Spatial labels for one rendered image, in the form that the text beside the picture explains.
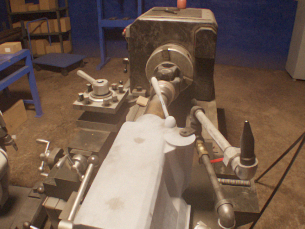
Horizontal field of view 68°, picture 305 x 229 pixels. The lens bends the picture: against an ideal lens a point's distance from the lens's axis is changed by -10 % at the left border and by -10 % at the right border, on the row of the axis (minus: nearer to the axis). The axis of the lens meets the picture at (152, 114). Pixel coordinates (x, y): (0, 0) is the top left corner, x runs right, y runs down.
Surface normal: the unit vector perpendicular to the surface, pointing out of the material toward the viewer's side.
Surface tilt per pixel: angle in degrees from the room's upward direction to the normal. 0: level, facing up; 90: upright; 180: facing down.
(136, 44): 90
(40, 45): 90
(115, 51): 90
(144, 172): 0
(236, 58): 90
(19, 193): 0
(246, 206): 0
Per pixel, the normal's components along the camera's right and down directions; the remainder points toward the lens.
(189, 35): -0.18, 0.50
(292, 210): 0.00, -0.86
